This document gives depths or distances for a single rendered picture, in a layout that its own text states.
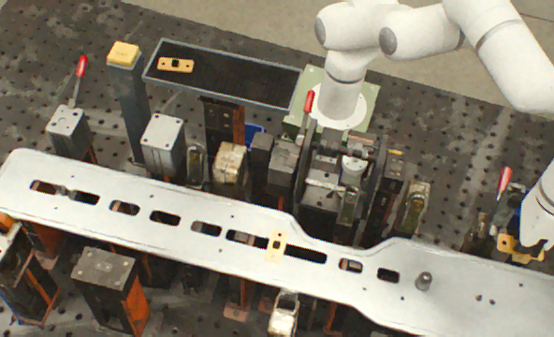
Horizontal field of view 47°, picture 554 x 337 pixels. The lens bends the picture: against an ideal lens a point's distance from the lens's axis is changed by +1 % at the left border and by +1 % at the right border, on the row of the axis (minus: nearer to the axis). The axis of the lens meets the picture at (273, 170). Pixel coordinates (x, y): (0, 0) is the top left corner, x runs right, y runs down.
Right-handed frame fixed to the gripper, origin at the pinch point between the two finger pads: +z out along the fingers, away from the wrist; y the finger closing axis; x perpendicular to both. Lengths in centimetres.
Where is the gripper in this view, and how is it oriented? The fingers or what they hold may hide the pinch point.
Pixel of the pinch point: (525, 240)
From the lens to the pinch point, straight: 127.4
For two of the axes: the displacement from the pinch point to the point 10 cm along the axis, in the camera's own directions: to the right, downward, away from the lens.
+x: 9.7, 2.3, -1.1
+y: -2.5, 8.0, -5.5
